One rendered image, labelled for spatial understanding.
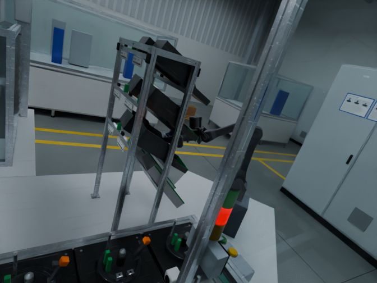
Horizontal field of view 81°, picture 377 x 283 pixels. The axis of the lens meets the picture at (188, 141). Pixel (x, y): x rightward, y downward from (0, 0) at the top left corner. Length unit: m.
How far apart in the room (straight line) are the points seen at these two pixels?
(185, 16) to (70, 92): 6.40
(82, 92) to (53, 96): 0.48
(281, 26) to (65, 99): 4.43
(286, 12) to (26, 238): 1.10
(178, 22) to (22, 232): 9.21
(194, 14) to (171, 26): 1.08
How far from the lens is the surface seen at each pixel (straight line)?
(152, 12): 9.48
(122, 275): 0.81
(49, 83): 4.66
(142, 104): 0.76
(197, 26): 10.11
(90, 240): 0.96
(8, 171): 1.51
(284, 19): 0.47
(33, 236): 1.12
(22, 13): 2.05
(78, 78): 4.62
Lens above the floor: 1.65
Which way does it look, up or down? 19 degrees down
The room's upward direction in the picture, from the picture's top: 17 degrees clockwise
